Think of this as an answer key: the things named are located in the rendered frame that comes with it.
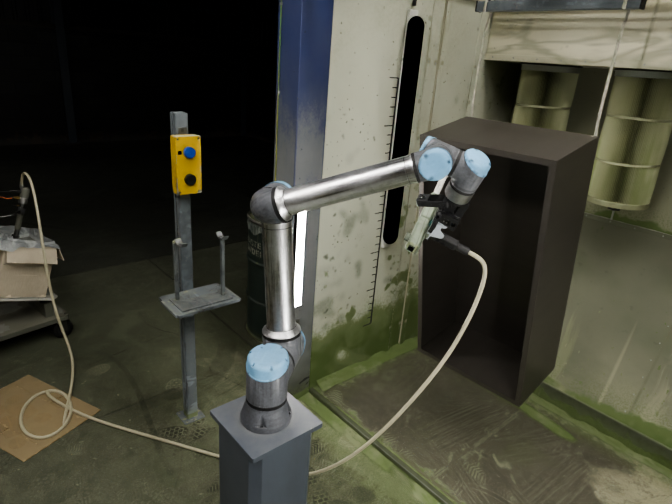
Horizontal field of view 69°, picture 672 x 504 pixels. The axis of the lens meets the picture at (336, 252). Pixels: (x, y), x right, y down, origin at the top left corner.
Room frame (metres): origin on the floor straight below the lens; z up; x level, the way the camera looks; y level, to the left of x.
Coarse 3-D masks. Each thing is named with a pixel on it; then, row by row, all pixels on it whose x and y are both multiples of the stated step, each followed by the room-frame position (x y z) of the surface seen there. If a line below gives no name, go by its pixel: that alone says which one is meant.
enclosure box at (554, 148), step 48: (480, 144) 1.97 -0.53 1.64; (528, 144) 1.93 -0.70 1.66; (576, 144) 1.89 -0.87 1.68; (480, 192) 2.37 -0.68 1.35; (528, 192) 2.19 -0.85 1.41; (576, 192) 1.91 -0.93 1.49; (432, 240) 2.31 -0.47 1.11; (480, 240) 2.40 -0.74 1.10; (528, 240) 2.21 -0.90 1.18; (576, 240) 2.02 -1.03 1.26; (432, 288) 2.36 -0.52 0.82; (528, 288) 2.22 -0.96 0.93; (432, 336) 2.42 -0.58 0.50; (480, 336) 2.42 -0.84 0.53; (528, 336) 1.85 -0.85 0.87; (480, 384) 2.05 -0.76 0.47; (528, 384) 1.93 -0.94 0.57
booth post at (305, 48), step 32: (288, 0) 2.43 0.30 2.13; (320, 0) 2.42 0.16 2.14; (288, 32) 2.42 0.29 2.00; (320, 32) 2.43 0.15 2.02; (288, 64) 2.41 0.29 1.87; (320, 64) 2.44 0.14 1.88; (288, 96) 2.41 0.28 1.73; (320, 96) 2.44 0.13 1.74; (288, 128) 2.40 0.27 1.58; (320, 128) 2.45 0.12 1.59; (288, 160) 2.39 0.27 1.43; (320, 160) 2.46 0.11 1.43; (288, 384) 2.37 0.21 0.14
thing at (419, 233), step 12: (444, 180) 1.95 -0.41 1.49; (432, 192) 1.85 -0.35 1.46; (420, 216) 1.73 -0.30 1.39; (432, 216) 1.73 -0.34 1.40; (420, 228) 1.66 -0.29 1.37; (408, 240) 1.61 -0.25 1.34; (420, 240) 1.62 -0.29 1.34; (444, 240) 1.66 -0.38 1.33; (456, 240) 1.67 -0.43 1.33; (468, 252) 1.65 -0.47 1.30
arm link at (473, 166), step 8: (464, 152) 1.54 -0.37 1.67; (472, 152) 1.53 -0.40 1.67; (480, 152) 1.55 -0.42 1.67; (464, 160) 1.52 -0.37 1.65; (472, 160) 1.50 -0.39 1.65; (480, 160) 1.52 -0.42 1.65; (488, 160) 1.53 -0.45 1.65; (456, 168) 1.51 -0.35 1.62; (464, 168) 1.51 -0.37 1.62; (472, 168) 1.49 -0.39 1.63; (480, 168) 1.49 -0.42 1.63; (488, 168) 1.51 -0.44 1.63; (456, 176) 1.52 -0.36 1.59; (464, 176) 1.51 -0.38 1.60; (472, 176) 1.50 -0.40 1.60; (480, 176) 1.50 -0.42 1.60; (456, 184) 1.54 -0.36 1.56; (464, 184) 1.52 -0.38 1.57; (472, 184) 1.52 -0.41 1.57; (464, 192) 1.54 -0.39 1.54; (472, 192) 1.54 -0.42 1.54
